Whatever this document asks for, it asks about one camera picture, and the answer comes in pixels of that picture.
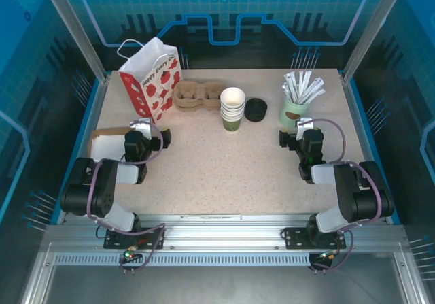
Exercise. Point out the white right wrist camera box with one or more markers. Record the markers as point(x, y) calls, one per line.
point(302, 130)

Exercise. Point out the white paper napkin stack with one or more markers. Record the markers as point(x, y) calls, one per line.
point(105, 146)

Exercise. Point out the aluminium mounting rail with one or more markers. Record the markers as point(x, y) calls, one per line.
point(221, 232)

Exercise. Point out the brown cardboard napkin tray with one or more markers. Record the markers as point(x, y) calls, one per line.
point(108, 131)

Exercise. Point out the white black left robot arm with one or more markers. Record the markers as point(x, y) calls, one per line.
point(102, 195)

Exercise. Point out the pale green ceramic mug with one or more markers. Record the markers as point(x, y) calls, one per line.
point(292, 117)

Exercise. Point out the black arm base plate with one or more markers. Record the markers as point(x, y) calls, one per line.
point(113, 241)
point(295, 239)

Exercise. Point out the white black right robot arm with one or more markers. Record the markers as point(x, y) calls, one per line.
point(353, 195)

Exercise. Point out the white red paper gift bag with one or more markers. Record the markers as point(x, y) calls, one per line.
point(149, 62)

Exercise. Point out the aluminium frame post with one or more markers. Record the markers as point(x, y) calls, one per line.
point(81, 32)
point(364, 28)

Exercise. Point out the small lit connector board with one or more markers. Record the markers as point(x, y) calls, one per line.
point(130, 253)
point(328, 256)

